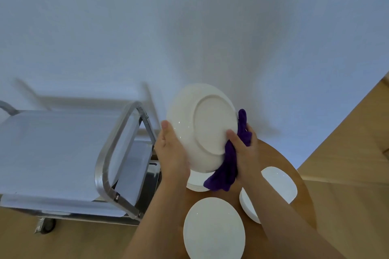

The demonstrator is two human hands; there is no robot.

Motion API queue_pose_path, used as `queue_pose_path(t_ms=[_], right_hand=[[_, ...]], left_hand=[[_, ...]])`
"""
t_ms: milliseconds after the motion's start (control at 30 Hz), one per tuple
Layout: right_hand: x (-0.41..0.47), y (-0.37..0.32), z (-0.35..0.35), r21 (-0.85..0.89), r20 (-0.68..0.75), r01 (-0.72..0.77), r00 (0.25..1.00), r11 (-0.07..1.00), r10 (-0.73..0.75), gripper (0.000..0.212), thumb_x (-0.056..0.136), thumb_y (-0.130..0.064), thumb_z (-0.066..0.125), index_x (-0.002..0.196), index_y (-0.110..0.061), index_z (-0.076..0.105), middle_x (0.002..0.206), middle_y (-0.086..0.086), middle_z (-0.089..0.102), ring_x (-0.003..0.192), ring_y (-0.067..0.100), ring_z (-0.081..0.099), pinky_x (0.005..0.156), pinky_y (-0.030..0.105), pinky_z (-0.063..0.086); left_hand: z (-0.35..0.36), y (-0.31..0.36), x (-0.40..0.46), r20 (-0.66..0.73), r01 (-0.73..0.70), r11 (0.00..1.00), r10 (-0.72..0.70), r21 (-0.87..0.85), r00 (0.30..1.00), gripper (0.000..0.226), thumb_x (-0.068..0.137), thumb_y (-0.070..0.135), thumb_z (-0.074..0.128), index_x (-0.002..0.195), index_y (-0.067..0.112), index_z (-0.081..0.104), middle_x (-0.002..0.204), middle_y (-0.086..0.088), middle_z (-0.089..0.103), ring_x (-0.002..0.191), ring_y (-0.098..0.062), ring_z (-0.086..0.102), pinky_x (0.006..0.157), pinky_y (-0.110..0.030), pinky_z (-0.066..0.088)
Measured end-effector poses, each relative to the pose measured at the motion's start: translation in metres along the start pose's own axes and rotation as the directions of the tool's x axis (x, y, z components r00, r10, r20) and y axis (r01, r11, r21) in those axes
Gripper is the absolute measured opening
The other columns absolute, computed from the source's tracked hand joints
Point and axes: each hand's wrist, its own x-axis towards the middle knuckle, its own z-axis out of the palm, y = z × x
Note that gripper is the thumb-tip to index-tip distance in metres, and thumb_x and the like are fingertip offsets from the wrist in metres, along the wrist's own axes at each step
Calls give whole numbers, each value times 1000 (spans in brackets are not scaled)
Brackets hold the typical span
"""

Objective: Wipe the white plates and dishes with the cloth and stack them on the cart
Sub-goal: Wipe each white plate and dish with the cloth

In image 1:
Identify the person's right hand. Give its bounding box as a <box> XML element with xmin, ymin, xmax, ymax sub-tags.
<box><xmin>226</xmin><ymin>123</ymin><xmax>263</xmax><ymax>188</ymax></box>

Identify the person's left hand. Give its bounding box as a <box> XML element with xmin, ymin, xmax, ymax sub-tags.
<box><xmin>154</xmin><ymin>120</ymin><xmax>191</xmax><ymax>187</ymax></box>

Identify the purple cleaning cloth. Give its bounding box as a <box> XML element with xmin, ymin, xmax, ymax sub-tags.
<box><xmin>203</xmin><ymin>108</ymin><xmax>253</xmax><ymax>192</ymax></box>

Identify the stack of white round plates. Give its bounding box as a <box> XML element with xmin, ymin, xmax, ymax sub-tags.
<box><xmin>186</xmin><ymin>170</ymin><xmax>213</xmax><ymax>193</ymax></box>

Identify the stack of white rectangular plates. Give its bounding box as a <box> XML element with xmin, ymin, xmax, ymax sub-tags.
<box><xmin>239</xmin><ymin>166</ymin><xmax>298</xmax><ymax>225</ymax></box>

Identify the white round dinner plate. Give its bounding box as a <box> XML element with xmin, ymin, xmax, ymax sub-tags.
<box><xmin>166</xmin><ymin>83</ymin><xmax>239</xmax><ymax>174</ymax></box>
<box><xmin>183</xmin><ymin>197</ymin><xmax>246</xmax><ymax>259</ymax></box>

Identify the steel three-tier cart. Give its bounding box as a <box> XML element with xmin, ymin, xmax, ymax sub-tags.
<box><xmin>0</xmin><ymin>101</ymin><xmax>162</xmax><ymax>235</ymax></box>

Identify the person's right forearm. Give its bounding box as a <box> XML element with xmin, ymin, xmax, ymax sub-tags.
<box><xmin>242</xmin><ymin>170</ymin><xmax>347</xmax><ymax>259</ymax></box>

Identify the person's left forearm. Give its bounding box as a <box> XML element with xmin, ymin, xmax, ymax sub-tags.
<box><xmin>123</xmin><ymin>176</ymin><xmax>190</xmax><ymax>259</ymax></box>

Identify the round wooden side table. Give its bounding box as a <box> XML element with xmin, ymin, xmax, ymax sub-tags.
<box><xmin>181</xmin><ymin>139</ymin><xmax>316</xmax><ymax>259</ymax></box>

